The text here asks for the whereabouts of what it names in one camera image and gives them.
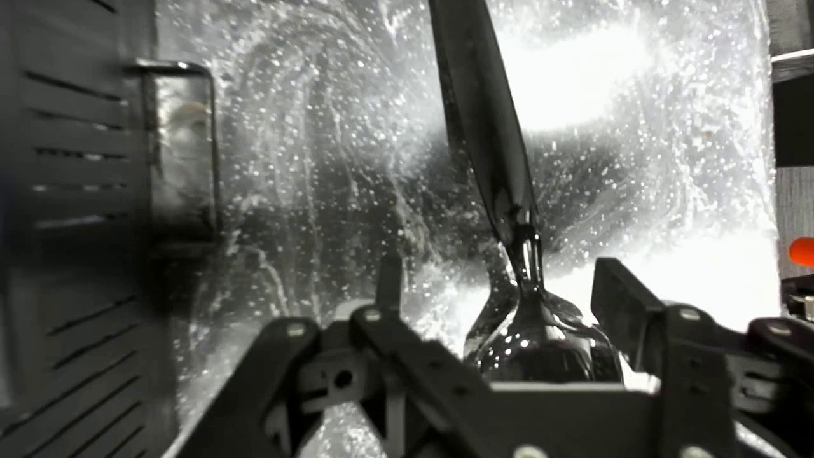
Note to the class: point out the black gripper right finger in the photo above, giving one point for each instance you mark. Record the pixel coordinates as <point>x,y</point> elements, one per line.
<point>713,381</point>

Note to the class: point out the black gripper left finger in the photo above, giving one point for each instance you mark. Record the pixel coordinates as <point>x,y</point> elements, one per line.
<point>295,372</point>

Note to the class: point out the black spoon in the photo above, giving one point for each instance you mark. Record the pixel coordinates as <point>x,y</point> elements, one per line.
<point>521,331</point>

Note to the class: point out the black clamp orange handle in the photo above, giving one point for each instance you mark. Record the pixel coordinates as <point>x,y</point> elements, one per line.
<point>801,253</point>

